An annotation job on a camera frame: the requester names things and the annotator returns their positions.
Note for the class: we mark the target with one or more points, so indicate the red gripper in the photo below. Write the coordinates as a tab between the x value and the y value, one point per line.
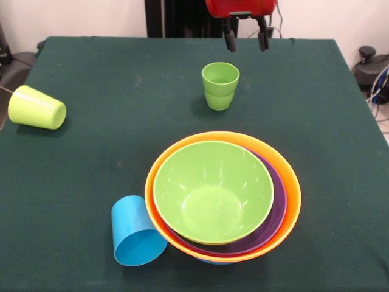
243	6

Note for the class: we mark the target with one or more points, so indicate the green cup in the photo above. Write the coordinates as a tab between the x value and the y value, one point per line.
220	76
219	102

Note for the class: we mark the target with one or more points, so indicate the green bowl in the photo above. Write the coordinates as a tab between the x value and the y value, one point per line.
212	182

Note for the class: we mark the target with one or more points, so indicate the orange bowl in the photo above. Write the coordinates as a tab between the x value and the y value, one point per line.
291	188

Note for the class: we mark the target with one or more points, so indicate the blue cup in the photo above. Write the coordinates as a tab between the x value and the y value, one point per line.
130	225

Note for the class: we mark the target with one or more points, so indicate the blue bowl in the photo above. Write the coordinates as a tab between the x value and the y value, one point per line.
215	262

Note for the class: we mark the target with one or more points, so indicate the yellow-green cup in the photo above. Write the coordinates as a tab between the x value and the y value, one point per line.
33	108

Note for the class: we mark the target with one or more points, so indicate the black equipment box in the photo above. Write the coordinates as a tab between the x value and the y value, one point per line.
4	48

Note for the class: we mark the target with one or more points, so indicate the dark green table cloth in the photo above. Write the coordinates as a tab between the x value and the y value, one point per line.
45	243

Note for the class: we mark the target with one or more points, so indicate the grey pedestal foot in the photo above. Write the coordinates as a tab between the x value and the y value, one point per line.
18	67
369	65

